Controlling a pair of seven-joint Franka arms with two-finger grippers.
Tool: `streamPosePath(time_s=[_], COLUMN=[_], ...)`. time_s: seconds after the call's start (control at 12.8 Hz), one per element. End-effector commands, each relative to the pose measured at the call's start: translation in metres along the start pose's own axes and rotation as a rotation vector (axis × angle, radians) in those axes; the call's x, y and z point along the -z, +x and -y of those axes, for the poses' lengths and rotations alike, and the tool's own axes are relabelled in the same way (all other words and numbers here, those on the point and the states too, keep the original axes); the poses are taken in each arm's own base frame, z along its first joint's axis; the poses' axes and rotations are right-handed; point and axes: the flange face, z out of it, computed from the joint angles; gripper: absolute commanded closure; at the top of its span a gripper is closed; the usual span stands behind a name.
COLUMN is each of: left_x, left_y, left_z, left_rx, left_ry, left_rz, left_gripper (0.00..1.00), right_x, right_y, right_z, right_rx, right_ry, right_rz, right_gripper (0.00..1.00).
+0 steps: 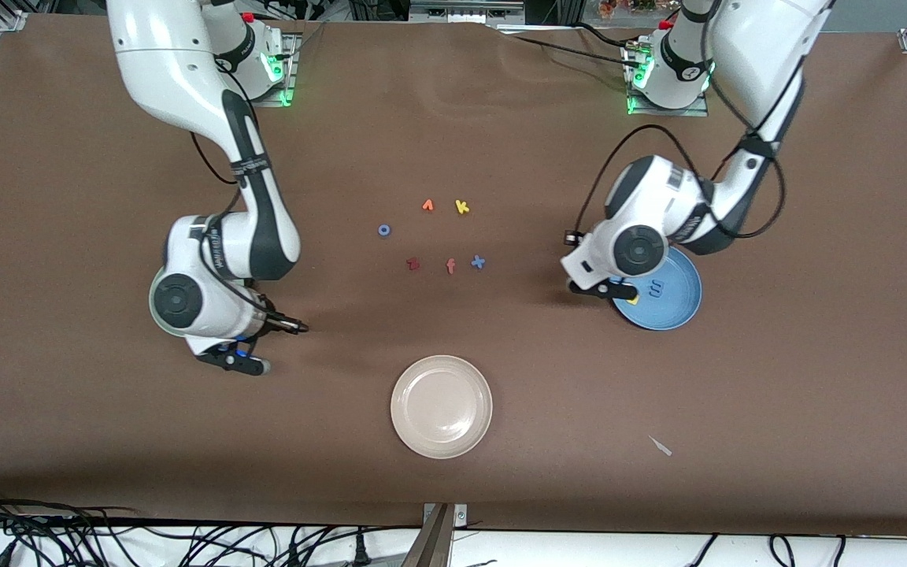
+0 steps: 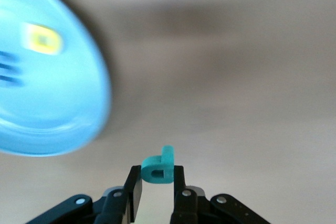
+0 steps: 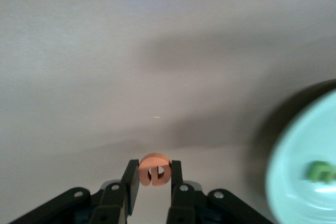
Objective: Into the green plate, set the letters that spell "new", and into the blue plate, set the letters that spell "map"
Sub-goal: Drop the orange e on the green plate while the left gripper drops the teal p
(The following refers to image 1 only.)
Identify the green plate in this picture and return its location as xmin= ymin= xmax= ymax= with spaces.
xmin=149 ymin=266 xmax=187 ymax=339

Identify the blue plate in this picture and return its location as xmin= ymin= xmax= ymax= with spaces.
xmin=611 ymin=246 xmax=703 ymax=331

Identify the brown table cover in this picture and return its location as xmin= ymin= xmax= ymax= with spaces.
xmin=0 ymin=14 xmax=907 ymax=536

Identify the beige plate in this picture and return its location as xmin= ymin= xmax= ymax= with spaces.
xmin=391 ymin=355 xmax=494 ymax=460

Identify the orange decorative item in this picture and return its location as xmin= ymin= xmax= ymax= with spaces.
xmin=597 ymin=0 xmax=683 ymax=18

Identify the grey metal box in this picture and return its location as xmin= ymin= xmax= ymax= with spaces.
xmin=409 ymin=0 xmax=525 ymax=23

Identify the grey metal beam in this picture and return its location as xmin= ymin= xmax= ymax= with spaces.
xmin=400 ymin=504 xmax=454 ymax=567

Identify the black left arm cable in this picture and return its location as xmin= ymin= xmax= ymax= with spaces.
xmin=564 ymin=0 xmax=787 ymax=246

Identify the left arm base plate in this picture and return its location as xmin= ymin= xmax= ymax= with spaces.
xmin=625 ymin=46 xmax=711 ymax=117

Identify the black base cable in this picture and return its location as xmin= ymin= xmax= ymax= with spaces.
xmin=572 ymin=20 xmax=659 ymax=50
xmin=493 ymin=30 xmax=637 ymax=68

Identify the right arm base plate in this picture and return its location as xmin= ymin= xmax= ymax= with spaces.
xmin=245 ymin=31 xmax=298 ymax=108

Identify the silver metal bracket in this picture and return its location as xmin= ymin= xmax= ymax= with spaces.
xmin=422 ymin=502 xmax=468 ymax=530

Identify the black cable tangle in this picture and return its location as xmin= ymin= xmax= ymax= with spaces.
xmin=0 ymin=487 xmax=423 ymax=567

